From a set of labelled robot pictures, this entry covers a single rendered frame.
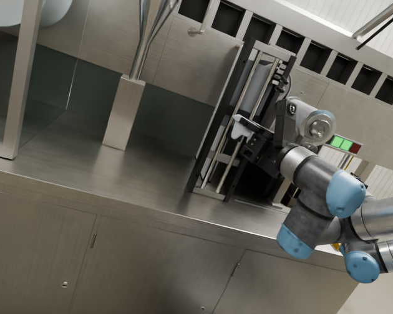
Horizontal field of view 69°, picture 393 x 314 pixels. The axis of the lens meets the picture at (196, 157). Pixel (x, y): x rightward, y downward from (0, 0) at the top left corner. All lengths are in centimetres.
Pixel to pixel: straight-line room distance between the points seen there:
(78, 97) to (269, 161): 99
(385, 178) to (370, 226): 325
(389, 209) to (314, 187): 15
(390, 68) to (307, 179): 124
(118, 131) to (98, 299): 60
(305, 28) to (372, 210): 101
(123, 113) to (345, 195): 82
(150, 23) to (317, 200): 79
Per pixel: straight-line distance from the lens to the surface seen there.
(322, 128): 121
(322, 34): 153
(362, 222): 67
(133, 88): 110
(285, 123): 66
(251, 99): 98
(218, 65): 137
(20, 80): 87
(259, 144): 67
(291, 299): 129
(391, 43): 345
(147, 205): 87
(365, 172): 213
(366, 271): 88
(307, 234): 60
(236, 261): 107
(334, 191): 55
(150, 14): 108
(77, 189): 86
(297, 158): 60
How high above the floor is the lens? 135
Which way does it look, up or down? 19 degrees down
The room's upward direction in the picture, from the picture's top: 22 degrees clockwise
